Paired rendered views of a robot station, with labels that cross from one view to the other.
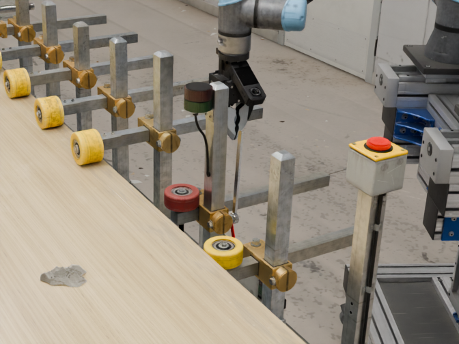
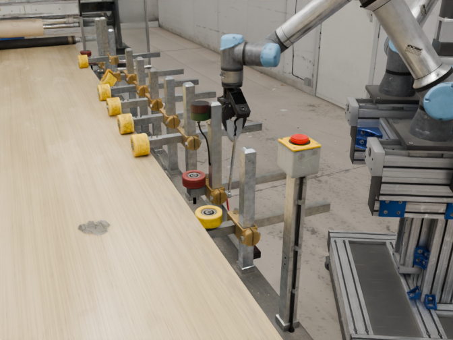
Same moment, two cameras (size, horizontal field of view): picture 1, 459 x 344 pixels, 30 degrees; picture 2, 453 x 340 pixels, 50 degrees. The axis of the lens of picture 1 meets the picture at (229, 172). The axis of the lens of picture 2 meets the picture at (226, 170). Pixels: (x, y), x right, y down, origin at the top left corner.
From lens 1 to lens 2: 0.42 m
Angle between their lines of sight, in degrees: 9
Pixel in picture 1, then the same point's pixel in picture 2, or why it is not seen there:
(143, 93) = not seen: hidden behind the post
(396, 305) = (358, 259)
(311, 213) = (317, 197)
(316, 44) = (335, 94)
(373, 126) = not seen: hidden behind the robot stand
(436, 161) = (373, 160)
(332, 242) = not seen: hidden behind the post
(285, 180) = (249, 167)
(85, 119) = (156, 130)
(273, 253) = (243, 218)
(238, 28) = (232, 65)
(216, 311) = (188, 258)
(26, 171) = (100, 159)
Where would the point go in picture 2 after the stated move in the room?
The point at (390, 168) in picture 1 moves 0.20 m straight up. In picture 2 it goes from (306, 158) to (313, 65)
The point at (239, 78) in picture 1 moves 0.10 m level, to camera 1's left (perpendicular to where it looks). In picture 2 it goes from (233, 100) to (203, 98)
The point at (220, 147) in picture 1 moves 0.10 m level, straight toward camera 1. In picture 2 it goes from (217, 145) to (212, 158)
